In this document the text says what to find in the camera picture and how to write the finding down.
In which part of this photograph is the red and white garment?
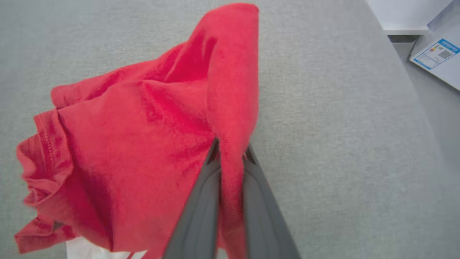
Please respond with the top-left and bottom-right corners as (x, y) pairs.
(14, 3), (260, 259)

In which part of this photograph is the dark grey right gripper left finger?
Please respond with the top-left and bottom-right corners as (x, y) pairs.
(162, 138), (221, 259)

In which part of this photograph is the white appliance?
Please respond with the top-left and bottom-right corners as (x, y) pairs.
(409, 0), (460, 91)

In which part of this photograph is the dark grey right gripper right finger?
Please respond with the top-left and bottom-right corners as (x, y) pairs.
(243, 145), (301, 259)

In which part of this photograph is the blue and white label sticker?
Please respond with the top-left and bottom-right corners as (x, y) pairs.
(413, 38), (460, 71)

